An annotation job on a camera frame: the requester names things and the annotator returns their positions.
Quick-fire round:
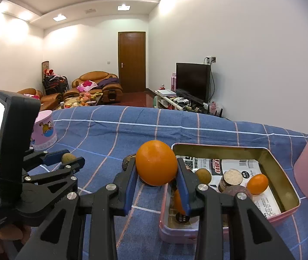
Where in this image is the black television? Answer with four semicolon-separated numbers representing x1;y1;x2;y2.
176;62;211;104

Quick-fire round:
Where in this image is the orange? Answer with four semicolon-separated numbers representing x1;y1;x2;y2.
246;174;269;195
135;140;178;186
172;188;187;214

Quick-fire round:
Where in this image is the brown leather sofa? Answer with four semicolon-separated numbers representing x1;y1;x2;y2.
16;88;64;111

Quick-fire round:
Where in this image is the white tv stand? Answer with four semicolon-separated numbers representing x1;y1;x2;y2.
154;89;225;117

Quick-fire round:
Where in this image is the person's left hand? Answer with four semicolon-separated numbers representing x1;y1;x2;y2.
0;222;33;253

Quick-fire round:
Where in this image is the pink floral cushion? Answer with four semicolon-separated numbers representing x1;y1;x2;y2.
77;80;98;93

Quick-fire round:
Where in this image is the purple throw blanket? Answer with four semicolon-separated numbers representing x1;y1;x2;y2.
97;78;120;88

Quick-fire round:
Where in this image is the printed paper sheet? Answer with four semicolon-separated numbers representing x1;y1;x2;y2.
176;156;282;219

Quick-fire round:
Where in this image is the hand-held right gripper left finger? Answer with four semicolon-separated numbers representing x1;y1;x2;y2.
16;161;139;260

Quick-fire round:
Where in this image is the small brown jar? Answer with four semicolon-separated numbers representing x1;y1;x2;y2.
218;169;244;193

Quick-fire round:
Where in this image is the pink tin box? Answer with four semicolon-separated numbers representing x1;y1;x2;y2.
159;143;301;244

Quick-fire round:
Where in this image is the blue plaid blanket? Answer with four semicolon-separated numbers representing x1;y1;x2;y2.
0;105;308;260

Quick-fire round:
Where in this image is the pink cartoon mug with lid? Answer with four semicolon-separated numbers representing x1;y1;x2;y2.
30;110;58;151

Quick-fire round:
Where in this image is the brown leather armchair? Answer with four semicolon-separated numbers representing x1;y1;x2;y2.
63;71;123;105

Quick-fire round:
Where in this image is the framed wall hanging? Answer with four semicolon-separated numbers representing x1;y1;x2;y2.
41;61;49;87

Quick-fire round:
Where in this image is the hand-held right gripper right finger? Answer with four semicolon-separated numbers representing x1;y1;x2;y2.
176;157;297;260

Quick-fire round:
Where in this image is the chair with clothes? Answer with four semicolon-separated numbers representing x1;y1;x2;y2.
42;69;69;95

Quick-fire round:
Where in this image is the brown wooden door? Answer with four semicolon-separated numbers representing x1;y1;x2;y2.
118;31;146;93

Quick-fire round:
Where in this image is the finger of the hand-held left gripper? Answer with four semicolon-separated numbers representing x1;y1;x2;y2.
21;156;86;219
23;148;71;172

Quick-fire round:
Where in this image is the brown kiwi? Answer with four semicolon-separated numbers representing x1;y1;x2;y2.
61;153;77;165
196;168;212;185

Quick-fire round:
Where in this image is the coffee table with food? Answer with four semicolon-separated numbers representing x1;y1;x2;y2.
58;92;103;110

